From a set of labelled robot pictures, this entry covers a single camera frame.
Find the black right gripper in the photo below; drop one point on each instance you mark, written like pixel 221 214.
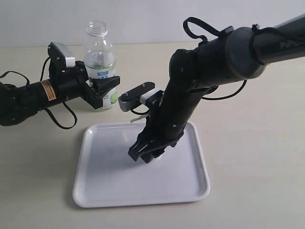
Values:
pixel 152 142

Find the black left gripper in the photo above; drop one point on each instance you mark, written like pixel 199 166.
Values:
pixel 71 83

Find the white bottle cap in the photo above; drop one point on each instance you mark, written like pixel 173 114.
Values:
pixel 157 158

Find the clear plastic drink bottle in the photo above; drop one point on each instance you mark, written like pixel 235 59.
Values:
pixel 99 58

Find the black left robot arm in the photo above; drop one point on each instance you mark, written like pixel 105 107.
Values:
pixel 19 103

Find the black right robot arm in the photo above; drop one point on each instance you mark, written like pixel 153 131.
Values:
pixel 235 55

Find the white rectangular plastic tray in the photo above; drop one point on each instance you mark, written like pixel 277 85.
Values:
pixel 107 177

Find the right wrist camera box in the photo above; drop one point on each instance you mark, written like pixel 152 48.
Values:
pixel 137 96

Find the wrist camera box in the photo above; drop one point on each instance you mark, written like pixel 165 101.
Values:
pixel 61 56
pixel 137 96

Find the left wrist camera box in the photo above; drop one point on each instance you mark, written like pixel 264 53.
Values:
pixel 61 56

